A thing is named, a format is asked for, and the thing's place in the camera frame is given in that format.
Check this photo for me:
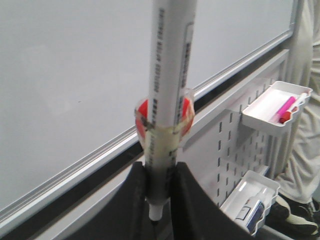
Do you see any upper white plastic tray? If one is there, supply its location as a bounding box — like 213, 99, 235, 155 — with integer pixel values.
241, 81, 313, 136

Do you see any person in beige trousers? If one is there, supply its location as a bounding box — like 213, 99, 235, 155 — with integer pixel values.
275, 0, 320, 204

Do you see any red round magnet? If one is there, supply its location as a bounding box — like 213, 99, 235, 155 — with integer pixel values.
134, 88, 195, 149

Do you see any pink marker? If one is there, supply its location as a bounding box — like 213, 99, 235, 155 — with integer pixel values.
274, 96, 296, 122

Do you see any white plastic tray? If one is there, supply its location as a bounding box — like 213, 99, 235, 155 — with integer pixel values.
241, 81, 313, 136
220, 170, 280, 236

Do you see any red marker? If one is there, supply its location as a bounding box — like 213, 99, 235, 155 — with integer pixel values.
279, 106, 297, 124

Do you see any black shoe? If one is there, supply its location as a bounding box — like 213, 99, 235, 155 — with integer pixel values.
265, 193, 320, 237

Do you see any white whiteboard marker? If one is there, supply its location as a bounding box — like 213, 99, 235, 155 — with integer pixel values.
144, 0, 197, 222

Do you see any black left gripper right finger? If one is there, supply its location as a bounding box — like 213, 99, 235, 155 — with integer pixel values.
170, 162, 250, 240

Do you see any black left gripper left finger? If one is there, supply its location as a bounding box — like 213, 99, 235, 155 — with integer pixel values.
82, 161, 147, 240

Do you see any white perforated pegboard panel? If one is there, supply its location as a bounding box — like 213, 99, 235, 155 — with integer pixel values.
182, 67, 291, 208

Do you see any whiteboard with aluminium frame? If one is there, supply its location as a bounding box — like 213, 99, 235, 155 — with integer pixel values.
0, 0, 297, 235

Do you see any lower white plastic tray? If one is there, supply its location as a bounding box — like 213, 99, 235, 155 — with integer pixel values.
220, 170, 280, 236

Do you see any whiteboard eraser blue label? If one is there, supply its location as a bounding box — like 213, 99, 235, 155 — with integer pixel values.
234, 187, 271, 235

